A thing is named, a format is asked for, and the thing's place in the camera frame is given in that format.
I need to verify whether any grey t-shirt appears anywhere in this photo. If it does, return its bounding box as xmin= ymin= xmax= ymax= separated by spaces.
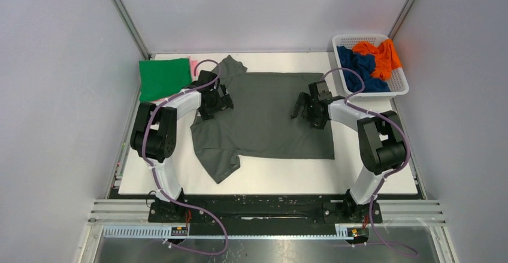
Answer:
xmin=190 ymin=56 xmax=335 ymax=183

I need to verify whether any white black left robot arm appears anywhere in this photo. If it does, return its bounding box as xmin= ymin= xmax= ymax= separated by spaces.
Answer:
xmin=130 ymin=71 xmax=234 ymax=206

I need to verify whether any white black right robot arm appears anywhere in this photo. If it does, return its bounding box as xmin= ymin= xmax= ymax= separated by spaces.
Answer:
xmin=291 ymin=80 xmax=409 ymax=217

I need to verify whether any folded pink t-shirt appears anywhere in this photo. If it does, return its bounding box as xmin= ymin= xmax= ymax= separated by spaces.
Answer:
xmin=149 ymin=57 xmax=198 ymax=101

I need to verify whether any folded green t-shirt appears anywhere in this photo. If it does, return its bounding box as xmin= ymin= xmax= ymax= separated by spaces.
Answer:
xmin=138 ymin=58 xmax=192 ymax=102

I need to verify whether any blue t-shirt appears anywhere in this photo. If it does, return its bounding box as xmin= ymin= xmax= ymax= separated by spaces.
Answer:
xmin=337 ymin=46 xmax=391 ymax=93

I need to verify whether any orange t-shirt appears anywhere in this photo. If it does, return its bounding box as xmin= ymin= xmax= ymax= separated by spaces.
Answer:
xmin=352 ymin=39 xmax=402 ymax=81

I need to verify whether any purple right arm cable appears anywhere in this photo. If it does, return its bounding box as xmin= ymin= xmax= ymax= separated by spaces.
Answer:
xmin=319 ymin=67 xmax=420 ymax=259

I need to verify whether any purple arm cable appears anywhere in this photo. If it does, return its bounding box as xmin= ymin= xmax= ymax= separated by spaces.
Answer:
xmin=319 ymin=67 xmax=420 ymax=259
xmin=141 ymin=59 xmax=230 ymax=256

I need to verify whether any aluminium frame rail left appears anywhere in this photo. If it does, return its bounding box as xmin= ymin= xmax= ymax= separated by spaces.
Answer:
xmin=111 ymin=0 xmax=152 ymax=60

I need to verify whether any aluminium frame rail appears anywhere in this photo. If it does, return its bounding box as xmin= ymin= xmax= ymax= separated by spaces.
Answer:
xmin=111 ymin=0 xmax=152 ymax=60
xmin=388 ymin=0 xmax=417 ymax=40

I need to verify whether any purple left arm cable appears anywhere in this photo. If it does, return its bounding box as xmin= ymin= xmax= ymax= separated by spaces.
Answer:
xmin=141 ymin=59 xmax=230 ymax=256

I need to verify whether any aluminium frame rail right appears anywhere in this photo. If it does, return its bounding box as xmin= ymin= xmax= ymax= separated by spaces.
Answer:
xmin=388 ymin=0 xmax=417 ymax=40

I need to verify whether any grey slotted cable duct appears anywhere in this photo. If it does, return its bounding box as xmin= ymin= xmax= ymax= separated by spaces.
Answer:
xmin=103 ymin=223 xmax=370 ymax=241

